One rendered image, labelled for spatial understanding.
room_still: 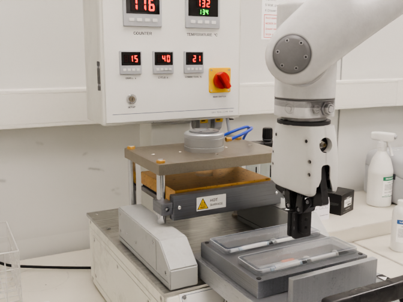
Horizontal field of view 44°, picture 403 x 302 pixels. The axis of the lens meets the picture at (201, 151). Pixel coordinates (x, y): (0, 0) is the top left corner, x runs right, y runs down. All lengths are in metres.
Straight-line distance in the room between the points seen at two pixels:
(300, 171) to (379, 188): 1.07
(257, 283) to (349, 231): 0.88
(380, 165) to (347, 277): 1.04
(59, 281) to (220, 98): 0.59
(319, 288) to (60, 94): 0.88
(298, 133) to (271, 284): 0.21
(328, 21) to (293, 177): 0.23
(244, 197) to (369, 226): 0.73
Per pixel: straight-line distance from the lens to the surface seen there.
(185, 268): 0.81
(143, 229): 0.88
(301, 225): 0.74
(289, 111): 0.68
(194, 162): 0.88
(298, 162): 0.70
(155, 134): 1.11
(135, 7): 1.05
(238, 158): 0.93
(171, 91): 1.08
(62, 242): 1.49
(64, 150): 1.42
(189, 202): 0.88
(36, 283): 1.32
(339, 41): 0.60
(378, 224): 1.62
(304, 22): 0.61
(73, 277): 1.32
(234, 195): 0.92
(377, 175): 1.75
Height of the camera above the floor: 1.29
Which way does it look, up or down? 11 degrees down
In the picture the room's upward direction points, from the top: straight up
